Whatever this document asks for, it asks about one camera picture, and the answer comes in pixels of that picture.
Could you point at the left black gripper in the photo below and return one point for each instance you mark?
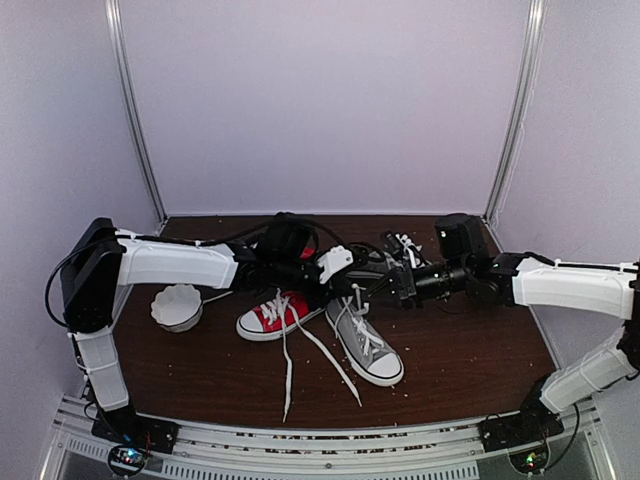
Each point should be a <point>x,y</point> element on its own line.
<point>328,292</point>

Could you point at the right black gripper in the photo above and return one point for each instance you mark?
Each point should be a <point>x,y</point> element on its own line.
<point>403,287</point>

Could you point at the grey sneaker with laces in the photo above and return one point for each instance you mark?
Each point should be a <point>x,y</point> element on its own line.
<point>368,353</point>

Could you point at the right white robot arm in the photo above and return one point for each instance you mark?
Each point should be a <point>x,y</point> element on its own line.
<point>526,279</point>

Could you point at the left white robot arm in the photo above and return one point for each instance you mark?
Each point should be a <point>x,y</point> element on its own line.
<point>105,259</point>

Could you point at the back red sneaker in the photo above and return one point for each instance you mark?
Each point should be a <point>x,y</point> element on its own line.
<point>307,253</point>

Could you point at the red sneaker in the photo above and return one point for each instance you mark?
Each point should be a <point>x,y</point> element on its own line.
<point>274,320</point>
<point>307,253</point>

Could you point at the grey sneaker at back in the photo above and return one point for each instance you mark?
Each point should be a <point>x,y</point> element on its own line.
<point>371,264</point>

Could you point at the front red sneaker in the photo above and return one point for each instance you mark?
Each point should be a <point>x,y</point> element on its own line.
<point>274,320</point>

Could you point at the white fluted bowl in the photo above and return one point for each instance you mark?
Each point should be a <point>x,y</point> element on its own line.
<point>177,308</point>

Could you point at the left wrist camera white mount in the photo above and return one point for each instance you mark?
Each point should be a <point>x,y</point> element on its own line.
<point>333,261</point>

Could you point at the front aluminium rail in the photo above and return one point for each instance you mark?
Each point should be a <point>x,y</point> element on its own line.
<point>443,450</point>

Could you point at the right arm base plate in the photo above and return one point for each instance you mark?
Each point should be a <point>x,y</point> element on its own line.
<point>522,428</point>

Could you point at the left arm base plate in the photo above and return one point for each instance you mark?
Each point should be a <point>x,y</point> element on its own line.
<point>148,434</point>

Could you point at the left aluminium frame post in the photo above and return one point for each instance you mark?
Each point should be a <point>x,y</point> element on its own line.
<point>117,37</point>

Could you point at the aluminium frame post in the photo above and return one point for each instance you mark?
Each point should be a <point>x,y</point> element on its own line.
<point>117,37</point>
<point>522,96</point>

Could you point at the right aluminium frame post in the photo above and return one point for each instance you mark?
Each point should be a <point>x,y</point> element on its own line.
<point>522,96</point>

